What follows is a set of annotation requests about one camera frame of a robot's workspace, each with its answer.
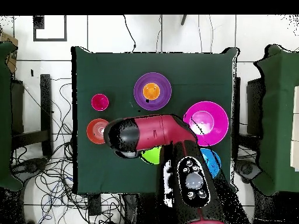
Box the thin black cable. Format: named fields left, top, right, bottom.
left=123, top=15, right=137, bottom=53

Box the cardboard box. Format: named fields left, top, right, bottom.
left=0, top=31, right=19, bottom=74

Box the orange plastic cup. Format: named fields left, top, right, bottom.
left=142, top=82, right=161, bottom=102

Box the black box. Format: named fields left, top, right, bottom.
left=246, top=78, right=266, bottom=136

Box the large green plastic bowl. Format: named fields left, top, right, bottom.
left=140, top=146, right=163, bottom=165

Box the dark green table cloth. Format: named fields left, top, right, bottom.
left=71, top=45, right=239, bottom=195

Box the black metal stand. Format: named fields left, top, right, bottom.
left=232, top=76, right=241, bottom=143
left=10, top=73, right=53, bottom=157

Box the tangle of floor cables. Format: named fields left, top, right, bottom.
left=10, top=78, right=127, bottom=224

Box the blue plastic bowl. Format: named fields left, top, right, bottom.
left=200, top=148, right=222, bottom=179

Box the green-clothed side table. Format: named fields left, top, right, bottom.
left=0, top=41, right=24, bottom=192
left=253, top=44, right=299, bottom=197

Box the black pedestal leg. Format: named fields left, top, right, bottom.
left=11, top=157, right=48, bottom=181
left=235, top=159, right=262, bottom=184

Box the red plastic cup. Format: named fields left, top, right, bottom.
left=91, top=93, right=110, bottom=112

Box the large pink plastic bowl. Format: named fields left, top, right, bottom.
left=183, top=100, right=230, bottom=147

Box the purple plastic bowl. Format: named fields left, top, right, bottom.
left=133, top=72, right=173, bottom=111

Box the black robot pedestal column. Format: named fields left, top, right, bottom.
left=123, top=192, right=164, bottom=224

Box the black square floor frame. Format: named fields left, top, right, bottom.
left=32, top=15, right=68, bottom=42

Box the orange plastic bowl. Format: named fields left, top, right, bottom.
left=86, top=118, right=110, bottom=145

